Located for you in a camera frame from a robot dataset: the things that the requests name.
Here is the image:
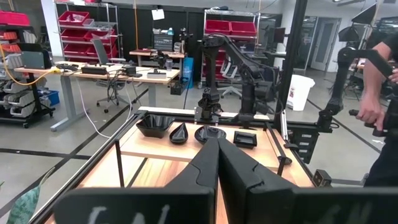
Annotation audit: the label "blue plastic crate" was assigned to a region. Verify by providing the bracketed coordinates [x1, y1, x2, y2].
[43, 90, 61, 107]

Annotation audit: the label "white office chair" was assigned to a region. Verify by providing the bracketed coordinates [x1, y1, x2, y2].
[216, 60, 244, 100]

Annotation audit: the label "person's forearm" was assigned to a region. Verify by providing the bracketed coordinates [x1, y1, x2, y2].
[362, 42, 393, 100]

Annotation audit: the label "black wheeled bin rack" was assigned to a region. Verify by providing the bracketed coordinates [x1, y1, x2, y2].
[0, 24, 57, 129]

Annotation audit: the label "white floor cable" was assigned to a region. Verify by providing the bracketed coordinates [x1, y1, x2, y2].
[75, 76, 134, 139]

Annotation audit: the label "yellow hanging cable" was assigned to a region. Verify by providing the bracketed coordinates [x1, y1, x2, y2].
[133, 0, 139, 52]

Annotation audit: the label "silver aluminium bar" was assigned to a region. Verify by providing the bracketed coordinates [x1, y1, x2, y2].
[280, 109, 289, 141]

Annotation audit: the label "wooden top work desk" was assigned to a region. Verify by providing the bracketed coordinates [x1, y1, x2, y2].
[14, 60, 181, 131]

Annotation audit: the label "white paper sign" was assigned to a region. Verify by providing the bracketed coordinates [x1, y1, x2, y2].
[151, 8, 165, 21]

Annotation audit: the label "black softbox lamp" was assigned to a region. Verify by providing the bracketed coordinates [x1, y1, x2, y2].
[351, 2, 379, 26]

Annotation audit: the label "black leaf-shaped plate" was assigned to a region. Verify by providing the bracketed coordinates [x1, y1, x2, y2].
[196, 135, 215, 145]
[194, 125, 227, 141]

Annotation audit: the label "black desktop box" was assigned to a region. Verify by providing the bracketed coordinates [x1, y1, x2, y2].
[81, 65, 108, 76]

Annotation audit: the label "red storage bin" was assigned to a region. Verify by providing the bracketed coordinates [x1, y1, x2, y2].
[0, 11, 31, 27]

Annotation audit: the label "white trash bin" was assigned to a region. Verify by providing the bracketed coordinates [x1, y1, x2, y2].
[285, 74, 316, 112]

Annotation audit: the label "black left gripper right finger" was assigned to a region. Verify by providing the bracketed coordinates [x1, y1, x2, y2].
[219, 138, 398, 224]

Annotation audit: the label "person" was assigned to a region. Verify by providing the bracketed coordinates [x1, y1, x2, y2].
[363, 30, 398, 187]

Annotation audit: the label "black aluminium table frame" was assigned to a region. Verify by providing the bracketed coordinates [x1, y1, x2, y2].
[27, 0, 333, 224]

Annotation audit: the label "grey door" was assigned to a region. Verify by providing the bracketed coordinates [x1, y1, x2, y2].
[310, 17, 342, 72]

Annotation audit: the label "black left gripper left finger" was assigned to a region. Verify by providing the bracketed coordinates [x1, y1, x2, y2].
[52, 138, 220, 224]

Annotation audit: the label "grey computer monitor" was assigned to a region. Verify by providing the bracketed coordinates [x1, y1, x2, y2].
[20, 43, 53, 70]

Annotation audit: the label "black studio lamp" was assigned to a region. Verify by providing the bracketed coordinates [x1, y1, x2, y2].
[338, 25, 361, 43]

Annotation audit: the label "small black table camera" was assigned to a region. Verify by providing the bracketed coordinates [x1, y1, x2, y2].
[312, 169, 333, 188]

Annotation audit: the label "small wooden table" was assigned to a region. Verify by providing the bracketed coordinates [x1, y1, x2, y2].
[129, 49, 187, 68]

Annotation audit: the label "yellow extension cable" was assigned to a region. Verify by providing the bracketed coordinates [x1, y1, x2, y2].
[0, 43, 62, 87]

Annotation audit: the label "black cable tangle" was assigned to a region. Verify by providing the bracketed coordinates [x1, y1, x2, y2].
[105, 70, 139, 105]

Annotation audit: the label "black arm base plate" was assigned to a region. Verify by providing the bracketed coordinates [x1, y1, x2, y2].
[194, 106, 220, 124]

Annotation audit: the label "grey office chair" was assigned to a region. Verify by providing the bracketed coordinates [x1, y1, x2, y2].
[91, 38, 133, 113]

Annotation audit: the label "grey desk foot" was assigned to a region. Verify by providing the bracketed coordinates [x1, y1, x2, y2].
[49, 110, 91, 132]

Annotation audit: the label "black backdrop curtain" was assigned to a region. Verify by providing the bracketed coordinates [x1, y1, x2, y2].
[118, 4, 206, 60]

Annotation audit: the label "tall blue bin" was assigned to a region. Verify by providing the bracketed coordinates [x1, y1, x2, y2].
[182, 56, 195, 90]

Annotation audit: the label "wire rack red bins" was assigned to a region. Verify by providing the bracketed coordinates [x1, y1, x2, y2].
[55, 1, 121, 63]
[202, 8, 261, 90]

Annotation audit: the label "grey drawer cabinet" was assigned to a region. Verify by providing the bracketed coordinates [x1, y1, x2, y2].
[152, 33, 174, 52]

